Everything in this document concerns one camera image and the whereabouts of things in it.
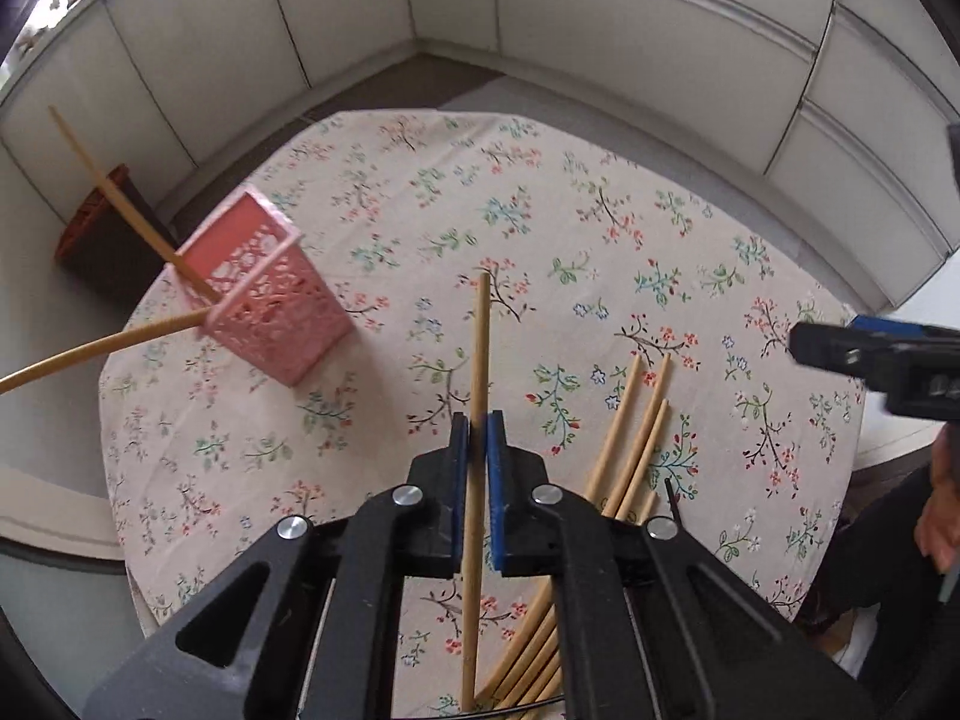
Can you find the pink plastic lattice basket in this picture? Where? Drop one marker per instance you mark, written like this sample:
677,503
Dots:
277,300

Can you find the wooden chopsticks bundle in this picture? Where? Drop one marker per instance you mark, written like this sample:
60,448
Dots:
645,409

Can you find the dark trash bin red liner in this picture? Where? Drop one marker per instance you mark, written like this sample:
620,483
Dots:
105,255

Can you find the person's right hand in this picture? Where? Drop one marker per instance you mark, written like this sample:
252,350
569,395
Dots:
945,510

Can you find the bamboo chopstick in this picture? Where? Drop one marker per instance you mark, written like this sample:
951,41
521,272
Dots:
619,405
480,345
97,345
649,442
646,506
127,202

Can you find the dark chopstick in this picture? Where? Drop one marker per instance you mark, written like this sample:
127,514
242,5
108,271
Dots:
673,499

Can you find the white base cabinets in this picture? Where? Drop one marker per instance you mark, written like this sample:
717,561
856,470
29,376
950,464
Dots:
637,30

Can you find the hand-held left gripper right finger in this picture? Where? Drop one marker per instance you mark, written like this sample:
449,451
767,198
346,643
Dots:
495,495

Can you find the floral tablecloth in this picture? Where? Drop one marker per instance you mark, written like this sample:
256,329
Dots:
525,187

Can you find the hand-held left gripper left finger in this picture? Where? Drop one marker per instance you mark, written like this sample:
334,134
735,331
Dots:
459,495

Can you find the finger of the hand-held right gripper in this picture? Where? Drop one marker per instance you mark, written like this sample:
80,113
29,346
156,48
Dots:
840,349

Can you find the person's dark pants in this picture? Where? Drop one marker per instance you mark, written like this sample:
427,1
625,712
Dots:
862,577

